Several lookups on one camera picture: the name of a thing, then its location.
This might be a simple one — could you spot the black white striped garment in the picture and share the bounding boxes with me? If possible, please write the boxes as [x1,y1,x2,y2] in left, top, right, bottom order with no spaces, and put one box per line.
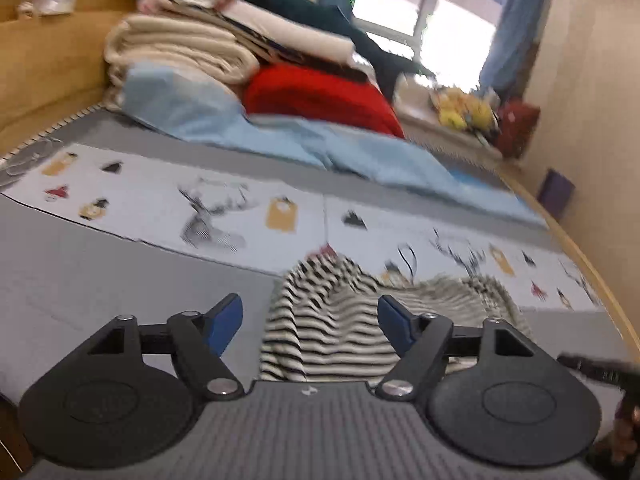
[259,254,532,384]

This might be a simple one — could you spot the grey printed bed sheet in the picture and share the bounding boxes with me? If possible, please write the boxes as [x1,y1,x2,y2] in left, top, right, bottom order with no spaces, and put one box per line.
[1,110,631,400]

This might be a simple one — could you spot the purple box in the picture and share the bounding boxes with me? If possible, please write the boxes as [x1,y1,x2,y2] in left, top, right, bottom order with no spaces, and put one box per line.
[537,168,575,220]

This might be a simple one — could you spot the red spotted cushion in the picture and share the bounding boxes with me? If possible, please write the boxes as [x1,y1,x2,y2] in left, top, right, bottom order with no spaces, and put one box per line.
[496,99,540,159]

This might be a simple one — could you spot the yellow plush toys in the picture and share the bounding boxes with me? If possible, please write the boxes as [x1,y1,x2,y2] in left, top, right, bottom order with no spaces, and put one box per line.
[430,87,498,133]

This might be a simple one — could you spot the light blue blanket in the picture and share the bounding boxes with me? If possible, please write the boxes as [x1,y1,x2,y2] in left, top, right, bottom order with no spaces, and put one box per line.
[116,62,544,226]

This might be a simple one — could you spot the blue curtain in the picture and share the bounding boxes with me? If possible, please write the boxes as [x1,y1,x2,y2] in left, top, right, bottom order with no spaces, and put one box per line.
[478,0,546,94]

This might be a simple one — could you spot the red blanket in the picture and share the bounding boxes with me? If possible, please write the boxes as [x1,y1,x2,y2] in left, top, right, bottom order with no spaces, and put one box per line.
[242,64,405,139]

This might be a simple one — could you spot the cream folded blanket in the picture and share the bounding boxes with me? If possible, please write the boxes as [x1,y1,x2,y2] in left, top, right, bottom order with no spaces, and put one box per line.
[103,14,259,110]

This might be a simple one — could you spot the window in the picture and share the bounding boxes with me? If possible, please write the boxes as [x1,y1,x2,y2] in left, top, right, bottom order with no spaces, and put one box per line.
[352,0,504,91]

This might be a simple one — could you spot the white item on headboard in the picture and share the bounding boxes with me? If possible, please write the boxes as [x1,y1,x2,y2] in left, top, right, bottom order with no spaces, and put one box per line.
[16,0,77,18]

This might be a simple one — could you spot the dark green garment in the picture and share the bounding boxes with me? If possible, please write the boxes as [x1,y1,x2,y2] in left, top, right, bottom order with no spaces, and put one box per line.
[245,0,436,103]

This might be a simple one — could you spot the wooden bed frame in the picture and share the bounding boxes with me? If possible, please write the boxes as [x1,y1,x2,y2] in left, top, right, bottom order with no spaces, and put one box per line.
[0,0,137,156]

